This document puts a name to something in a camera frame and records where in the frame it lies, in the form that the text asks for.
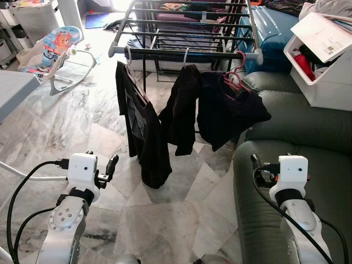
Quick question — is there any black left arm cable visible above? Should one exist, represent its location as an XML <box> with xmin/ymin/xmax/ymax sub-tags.
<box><xmin>7</xmin><ymin>159</ymin><xmax>70</xmax><ymax>260</ymax></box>

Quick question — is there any white laundry basket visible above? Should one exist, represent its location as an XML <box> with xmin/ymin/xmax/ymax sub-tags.
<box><xmin>12</xmin><ymin>0</ymin><xmax>61</xmax><ymax>44</ymax></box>

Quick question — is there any blue hard suitcase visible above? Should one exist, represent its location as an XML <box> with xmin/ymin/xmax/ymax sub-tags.
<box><xmin>242</xmin><ymin>5</ymin><xmax>301</xmax><ymax>75</ymax></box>

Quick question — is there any grey folding table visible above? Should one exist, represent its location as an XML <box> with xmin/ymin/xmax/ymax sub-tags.
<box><xmin>0</xmin><ymin>70</ymin><xmax>42</xmax><ymax>123</ymax></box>

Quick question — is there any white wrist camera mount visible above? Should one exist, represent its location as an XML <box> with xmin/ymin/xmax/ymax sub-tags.
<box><xmin>67</xmin><ymin>152</ymin><xmax>100</xmax><ymax>203</ymax></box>
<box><xmin>269</xmin><ymin>156</ymin><xmax>309</xmax><ymax>202</ymax></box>

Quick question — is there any green leather sofa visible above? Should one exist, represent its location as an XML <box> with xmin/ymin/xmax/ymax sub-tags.
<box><xmin>233</xmin><ymin>71</ymin><xmax>352</xmax><ymax>264</ymax></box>

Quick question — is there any white air purifier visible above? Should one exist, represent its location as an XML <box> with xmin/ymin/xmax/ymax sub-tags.
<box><xmin>55</xmin><ymin>0</ymin><xmax>84</xmax><ymax>31</ymax></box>

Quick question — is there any robot right leg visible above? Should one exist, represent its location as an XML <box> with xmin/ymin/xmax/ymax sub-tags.
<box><xmin>192</xmin><ymin>254</ymin><xmax>229</xmax><ymax>264</ymax></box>

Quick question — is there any blue floor mat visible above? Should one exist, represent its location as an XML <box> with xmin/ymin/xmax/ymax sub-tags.
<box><xmin>85</xmin><ymin>12</ymin><xmax>111</xmax><ymax>29</ymax></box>

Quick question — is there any pink plastic clothes hanger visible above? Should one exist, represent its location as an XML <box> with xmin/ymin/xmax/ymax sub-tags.
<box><xmin>222</xmin><ymin>51</ymin><xmax>249</xmax><ymax>94</ymax></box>

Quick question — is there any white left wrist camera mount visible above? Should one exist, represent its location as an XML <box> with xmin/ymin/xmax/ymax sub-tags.
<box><xmin>67</xmin><ymin>152</ymin><xmax>100</xmax><ymax>203</ymax></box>

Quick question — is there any metal clothes drying rack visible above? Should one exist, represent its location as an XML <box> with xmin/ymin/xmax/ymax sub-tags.
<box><xmin>108</xmin><ymin>0</ymin><xmax>266</xmax><ymax>97</ymax></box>

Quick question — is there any purple bedding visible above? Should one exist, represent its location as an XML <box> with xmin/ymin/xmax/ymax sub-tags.
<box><xmin>156</xmin><ymin>10</ymin><xmax>222</xmax><ymax>40</ymax></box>

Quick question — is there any colourful baby bouncer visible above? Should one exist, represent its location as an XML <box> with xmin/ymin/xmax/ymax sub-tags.
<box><xmin>19</xmin><ymin>26</ymin><xmax>97</xmax><ymax>97</ymax></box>

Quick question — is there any red garment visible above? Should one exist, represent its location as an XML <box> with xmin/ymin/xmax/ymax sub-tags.
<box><xmin>293</xmin><ymin>52</ymin><xmax>316</xmax><ymax>81</ymax></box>

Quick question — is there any white left arm cable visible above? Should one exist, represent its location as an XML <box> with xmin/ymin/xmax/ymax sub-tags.
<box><xmin>0</xmin><ymin>162</ymin><xmax>69</xmax><ymax>182</ymax></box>

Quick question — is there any black shirt with grey print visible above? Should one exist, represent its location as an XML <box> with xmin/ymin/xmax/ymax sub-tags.
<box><xmin>115</xmin><ymin>60</ymin><xmax>173</xmax><ymax>189</ymax></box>

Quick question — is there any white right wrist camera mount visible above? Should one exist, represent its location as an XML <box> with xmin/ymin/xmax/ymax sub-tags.
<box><xmin>269</xmin><ymin>156</ymin><xmax>309</xmax><ymax>202</ymax></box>

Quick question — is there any grey cloth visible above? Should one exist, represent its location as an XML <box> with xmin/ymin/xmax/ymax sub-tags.
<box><xmin>313</xmin><ymin>0</ymin><xmax>352</xmax><ymax>20</ymax></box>

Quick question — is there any robot leg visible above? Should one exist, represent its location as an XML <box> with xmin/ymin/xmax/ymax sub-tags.
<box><xmin>192</xmin><ymin>254</ymin><xmax>229</xmax><ymax>264</ymax></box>
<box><xmin>114</xmin><ymin>254</ymin><xmax>141</xmax><ymax>264</ymax></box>

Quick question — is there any robot left leg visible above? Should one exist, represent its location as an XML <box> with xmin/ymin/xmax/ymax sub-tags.
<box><xmin>114</xmin><ymin>254</ymin><xmax>141</xmax><ymax>264</ymax></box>

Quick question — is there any white plastic storage box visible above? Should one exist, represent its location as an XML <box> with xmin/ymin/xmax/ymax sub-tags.
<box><xmin>283</xmin><ymin>12</ymin><xmax>352</xmax><ymax>111</ymax></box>

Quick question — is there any black garment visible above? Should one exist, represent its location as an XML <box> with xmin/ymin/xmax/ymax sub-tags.
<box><xmin>300</xmin><ymin>44</ymin><xmax>326</xmax><ymax>64</ymax></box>

